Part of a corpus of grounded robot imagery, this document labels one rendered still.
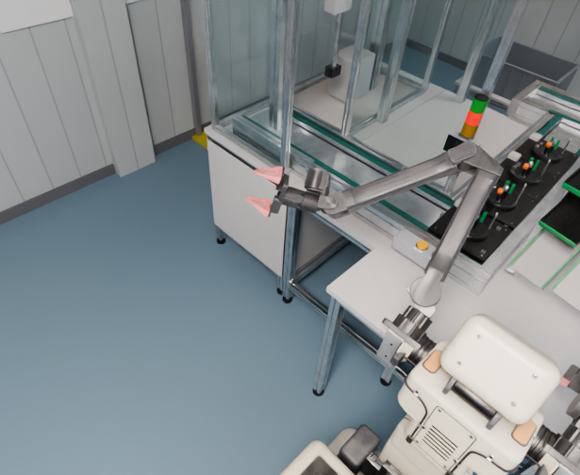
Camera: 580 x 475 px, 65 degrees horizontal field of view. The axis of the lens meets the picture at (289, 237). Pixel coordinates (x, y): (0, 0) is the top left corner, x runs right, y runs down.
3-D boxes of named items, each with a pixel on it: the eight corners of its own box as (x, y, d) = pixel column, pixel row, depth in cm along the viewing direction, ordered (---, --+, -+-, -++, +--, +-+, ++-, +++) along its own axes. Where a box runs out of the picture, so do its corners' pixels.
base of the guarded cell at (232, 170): (281, 297, 270) (290, 185, 208) (214, 240, 298) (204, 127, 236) (411, 194, 343) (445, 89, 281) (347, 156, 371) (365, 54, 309)
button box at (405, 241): (436, 276, 169) (441, 266, 165) (390, 246, 179) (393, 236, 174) (446, 267, 173) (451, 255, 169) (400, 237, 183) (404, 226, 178)
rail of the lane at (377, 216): (477, 296, 169) (488, 278, 161) (304, 183, 210) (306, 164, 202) (485, 287, 172) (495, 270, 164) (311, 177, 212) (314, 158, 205)
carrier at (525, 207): (512, 232, 181) (525, 208, 172) (458, 202, 192) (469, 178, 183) (537, 204, 194) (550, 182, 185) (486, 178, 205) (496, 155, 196)
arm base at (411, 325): (380, 321, 117) (419, 352, 112) (399, 297, 117) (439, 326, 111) (387, 324, 125) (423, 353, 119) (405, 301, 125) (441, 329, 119)
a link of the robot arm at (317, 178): (335, 209, 125) (340, 217, 133) (345, 171, 126) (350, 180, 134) (294, 202, 129) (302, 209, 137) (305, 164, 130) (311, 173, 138)
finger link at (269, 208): (251, 178, 132) (282, 188, 134) (245, 198, 137) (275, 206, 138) (249, 190, 127) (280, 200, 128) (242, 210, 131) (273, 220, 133)
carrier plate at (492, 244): (482, 265, 168) (484, 261, 167) (426, 231, 179) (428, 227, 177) (510, 233, 181) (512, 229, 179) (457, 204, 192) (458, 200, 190)
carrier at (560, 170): (558, 180, 207) (572, 157, 198) (509, 156, 218) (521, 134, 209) (578, 159, 220) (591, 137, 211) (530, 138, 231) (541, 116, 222)
